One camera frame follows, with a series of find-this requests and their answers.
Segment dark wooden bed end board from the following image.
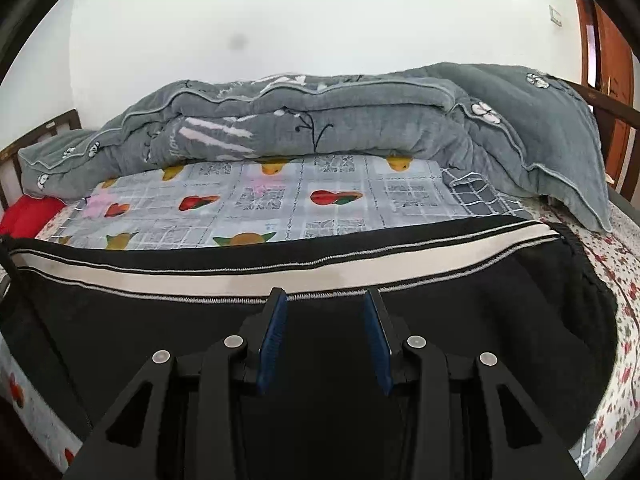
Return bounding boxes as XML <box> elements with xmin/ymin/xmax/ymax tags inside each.
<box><xmin>564</xmin><ymin>79</ymin><xmax>640</xmax><ymax>197</ymax></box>
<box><xmin>0</xmin><ymin>109</ymin><xmax>84</xmax><ymax>212</ymax></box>

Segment red cloth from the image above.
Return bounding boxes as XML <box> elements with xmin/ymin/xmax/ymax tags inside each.
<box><xmin>0</xmin><ymin>195</ymin><xmax>67</xmax><ymax>239</ymax></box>

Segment grey pillow with white flowers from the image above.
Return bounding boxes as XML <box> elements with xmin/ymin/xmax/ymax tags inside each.
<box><xmin>18</xmin><ymin>129</ymin><xmax>121</xmax><ymax>199</ymax></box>
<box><xmin>440</xmin><ymin>62</ymin><xmax>614</xmax><ymax>234</ymax></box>

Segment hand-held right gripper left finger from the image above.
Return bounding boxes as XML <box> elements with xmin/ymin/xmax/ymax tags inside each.
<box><xmin>62</xmin><ymin>287</ymin><xmax>289</xmax><ymax>480</ymax></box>

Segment grey fruit-print bed cover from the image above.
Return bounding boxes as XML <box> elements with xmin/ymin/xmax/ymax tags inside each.
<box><xmin>37</xmin><ymin>152</ymin><xmax>534</xmax><ymax>253</ymax></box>

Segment white floral bed sheet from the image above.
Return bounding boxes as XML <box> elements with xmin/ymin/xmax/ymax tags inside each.
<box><xmin>520</xmin><ymin>200</ymin><xmax>640</xmax><ymax>480</ymax></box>

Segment black pants with white stripe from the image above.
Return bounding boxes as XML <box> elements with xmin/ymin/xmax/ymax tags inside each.
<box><xmin>0</xmin><ymin>215</ymin><xmax>619</xmax><ymax>480</ymax></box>

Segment folded grey quilt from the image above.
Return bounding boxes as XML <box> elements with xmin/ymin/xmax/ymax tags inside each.
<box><xmin>97</xmin><ymin>72</ymin><xmax>531</xmax><ymax>181</ymax></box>

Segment brown wooden door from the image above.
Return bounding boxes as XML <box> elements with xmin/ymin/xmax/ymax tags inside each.
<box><xmin>571</xmin><ymin>0</ymin><xmax>640</xmax><ymax>196</ymax></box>

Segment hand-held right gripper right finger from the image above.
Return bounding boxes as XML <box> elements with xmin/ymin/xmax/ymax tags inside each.
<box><xmin>363</xmin><ymin>288</ymin><xmax>586</xmax><ymax>480</ymax></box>

